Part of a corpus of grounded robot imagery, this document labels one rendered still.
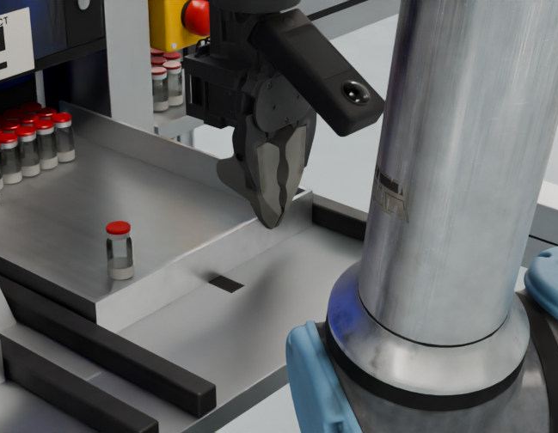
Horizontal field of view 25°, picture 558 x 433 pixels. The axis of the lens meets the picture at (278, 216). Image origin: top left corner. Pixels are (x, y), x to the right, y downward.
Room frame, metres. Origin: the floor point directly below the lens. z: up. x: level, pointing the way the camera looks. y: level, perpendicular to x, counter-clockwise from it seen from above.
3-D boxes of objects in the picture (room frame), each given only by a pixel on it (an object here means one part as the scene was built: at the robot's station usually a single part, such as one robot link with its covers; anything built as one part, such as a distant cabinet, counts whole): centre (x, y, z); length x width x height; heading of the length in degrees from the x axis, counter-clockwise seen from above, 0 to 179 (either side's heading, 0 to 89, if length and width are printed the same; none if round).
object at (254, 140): (0.95, 0.02, 0.99); 0.05 x 0.02 x 0.09; 139
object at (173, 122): (1.34, 0.14, 0.87); 0.14 x 0.13 x 0.02; 49
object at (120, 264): (0.91, 0.13, 0.90); 0.02 x 0.02 x 0.04
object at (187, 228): (1.02, 0.18, 0.90); 0.34 x 0.26 x 0.04; 50
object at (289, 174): (0.99, 0.01, 0.95); 0.06 x 0.03 x 0.09; 49
